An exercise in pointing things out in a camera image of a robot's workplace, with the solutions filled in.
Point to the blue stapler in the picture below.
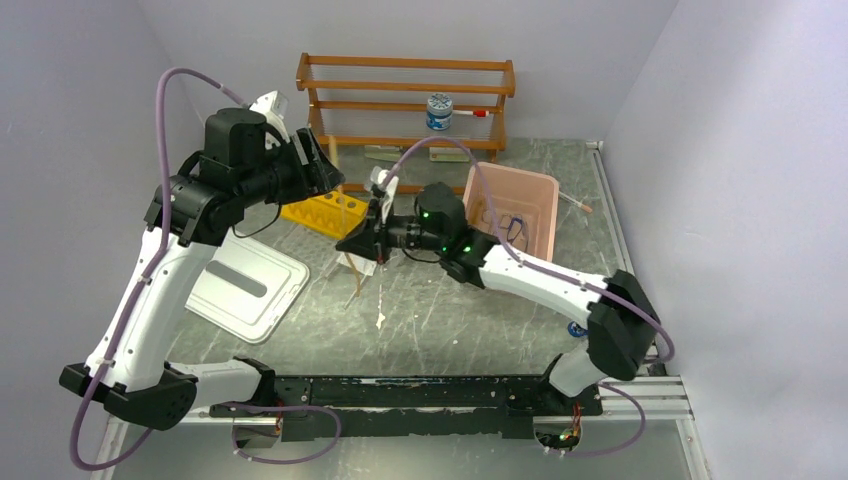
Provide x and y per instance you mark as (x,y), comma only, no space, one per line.
(576,331)

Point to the white box left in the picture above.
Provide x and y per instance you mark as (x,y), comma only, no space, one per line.
(382,153)

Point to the glass rod orange tip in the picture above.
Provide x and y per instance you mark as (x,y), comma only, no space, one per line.
(580,204)

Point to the tan rubber tubing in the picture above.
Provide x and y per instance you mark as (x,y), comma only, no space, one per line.
(334,159)

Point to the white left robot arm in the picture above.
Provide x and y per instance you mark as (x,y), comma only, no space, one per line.
(129,373)

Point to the white box right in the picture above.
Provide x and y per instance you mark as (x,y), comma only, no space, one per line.
(447,155)

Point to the pink plastic bin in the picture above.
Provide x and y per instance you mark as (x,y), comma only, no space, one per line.
(511,190)

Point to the blue safety glasses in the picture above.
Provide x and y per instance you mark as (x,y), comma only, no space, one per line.
(515,229)

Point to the wooden shelf rack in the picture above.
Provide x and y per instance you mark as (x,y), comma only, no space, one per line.
(366,100)

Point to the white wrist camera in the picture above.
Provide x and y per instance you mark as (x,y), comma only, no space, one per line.
(384,189)
(273,106)

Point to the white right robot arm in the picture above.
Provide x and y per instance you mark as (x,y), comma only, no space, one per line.
(614,312)

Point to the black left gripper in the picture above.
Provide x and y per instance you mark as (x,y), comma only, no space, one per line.
(311,178)

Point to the blue white jar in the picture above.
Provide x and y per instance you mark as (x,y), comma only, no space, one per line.
(439,111)

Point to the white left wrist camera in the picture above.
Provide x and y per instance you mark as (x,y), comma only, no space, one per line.
(273,106)

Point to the white box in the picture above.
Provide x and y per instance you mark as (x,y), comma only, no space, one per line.
(447,155)
(382,153)

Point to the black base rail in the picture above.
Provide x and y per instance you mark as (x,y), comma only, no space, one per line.
(309,408)

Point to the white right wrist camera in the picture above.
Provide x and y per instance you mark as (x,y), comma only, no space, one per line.
(384,189)

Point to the yellow test tube rack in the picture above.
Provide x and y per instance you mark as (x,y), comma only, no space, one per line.
(333,214)

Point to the metal crucible tongs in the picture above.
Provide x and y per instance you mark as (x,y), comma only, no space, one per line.
(489,220)

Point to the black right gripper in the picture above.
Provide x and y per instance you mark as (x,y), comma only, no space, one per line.
(372,238)

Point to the white plastic lid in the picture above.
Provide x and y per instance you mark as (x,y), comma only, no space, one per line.
(247,288)

